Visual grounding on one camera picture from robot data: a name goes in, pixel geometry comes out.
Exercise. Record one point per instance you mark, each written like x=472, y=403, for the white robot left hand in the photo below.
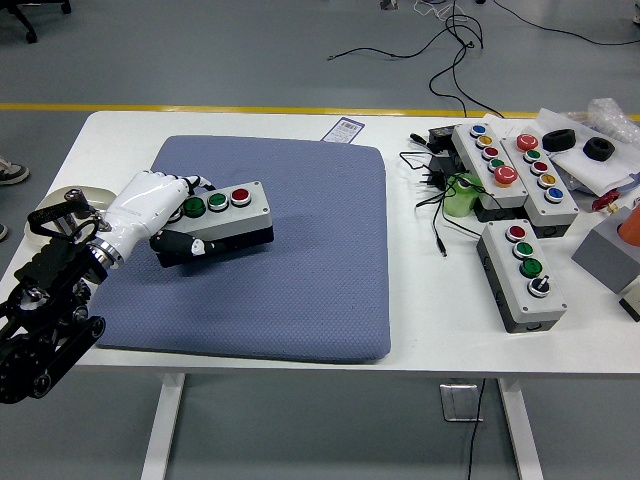
x=145, y=205

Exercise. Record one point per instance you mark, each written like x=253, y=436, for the grey four-button control box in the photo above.
x=545, y=307
x=250, y=215

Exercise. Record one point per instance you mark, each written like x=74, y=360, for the grey five-button control box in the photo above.
x=510, y=192
x=550, y=212

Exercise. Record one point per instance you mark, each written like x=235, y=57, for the beige shallow dish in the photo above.
x=100, y=197

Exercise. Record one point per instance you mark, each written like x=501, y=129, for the person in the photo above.
x=12, y=172

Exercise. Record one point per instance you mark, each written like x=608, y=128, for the blue-grey textured mat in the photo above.
x=300, y=275

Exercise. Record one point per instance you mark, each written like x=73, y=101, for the purple white barcode tag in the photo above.
x=342, y=130

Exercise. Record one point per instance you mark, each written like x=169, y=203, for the white table leg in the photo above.
x=162, y=430
x=522, y=430

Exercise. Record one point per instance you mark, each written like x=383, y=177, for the black office chair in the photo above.
x=20, y=12

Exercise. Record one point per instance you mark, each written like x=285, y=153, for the black power adapter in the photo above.
x=442, y=136

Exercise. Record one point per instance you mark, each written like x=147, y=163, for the metal floor socket plate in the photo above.
x=450, y=400

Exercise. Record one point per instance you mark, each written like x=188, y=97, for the white paper sheet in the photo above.
x=590, y=172

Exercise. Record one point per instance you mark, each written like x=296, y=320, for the small red key part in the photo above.
x=602, y=201

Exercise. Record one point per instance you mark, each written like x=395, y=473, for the grey block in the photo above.
x=600, y=255

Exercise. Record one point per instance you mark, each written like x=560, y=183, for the clear bubble wrap bag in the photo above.
x=615, y=120

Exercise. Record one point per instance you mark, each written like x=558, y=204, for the orange cylinder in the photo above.
x=632, y=227

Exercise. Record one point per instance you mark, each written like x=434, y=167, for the small white black box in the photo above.
x=632, y=300

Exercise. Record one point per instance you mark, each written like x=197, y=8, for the black wall plug adapter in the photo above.
x=447, y=162

